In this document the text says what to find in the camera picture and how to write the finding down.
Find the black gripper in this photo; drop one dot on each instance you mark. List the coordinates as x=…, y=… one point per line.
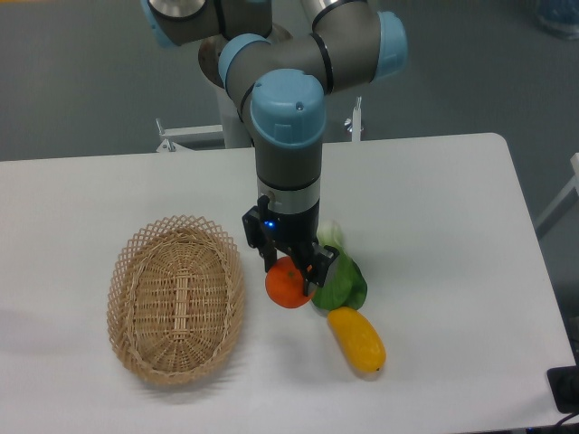
x=295, y=235

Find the orange fruit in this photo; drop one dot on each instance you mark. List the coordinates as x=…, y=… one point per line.
x=285, y=285

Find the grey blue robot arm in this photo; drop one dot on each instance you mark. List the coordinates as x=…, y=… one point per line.
x=279, y=91

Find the green leafy vegetable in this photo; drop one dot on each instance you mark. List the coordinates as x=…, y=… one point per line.
x=348, y=287

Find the yellow mango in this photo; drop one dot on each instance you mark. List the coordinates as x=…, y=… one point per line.
x=359, y=341

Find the woven wicker basket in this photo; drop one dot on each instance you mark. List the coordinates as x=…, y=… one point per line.
x=176, y=300

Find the black device at edge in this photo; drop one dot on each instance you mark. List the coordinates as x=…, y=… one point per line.
x=563, y=382

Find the blue object top right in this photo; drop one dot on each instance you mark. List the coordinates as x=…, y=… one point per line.
x=558, y=17

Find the white frame at right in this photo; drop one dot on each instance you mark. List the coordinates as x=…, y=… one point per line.
x=562, y=203

